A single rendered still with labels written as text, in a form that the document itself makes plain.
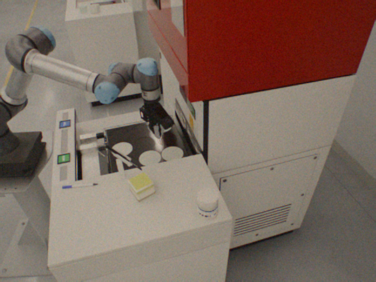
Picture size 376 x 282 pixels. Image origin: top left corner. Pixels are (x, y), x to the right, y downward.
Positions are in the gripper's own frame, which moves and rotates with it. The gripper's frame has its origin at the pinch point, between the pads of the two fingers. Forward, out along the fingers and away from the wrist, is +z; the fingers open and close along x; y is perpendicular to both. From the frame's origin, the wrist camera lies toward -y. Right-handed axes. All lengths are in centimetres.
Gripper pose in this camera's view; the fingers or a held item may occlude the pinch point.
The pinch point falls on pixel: (160, 137)
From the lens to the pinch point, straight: 133.5
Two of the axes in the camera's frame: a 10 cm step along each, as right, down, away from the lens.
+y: -7.1, -4.3, 5.6
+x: -7.0, 4.9, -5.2
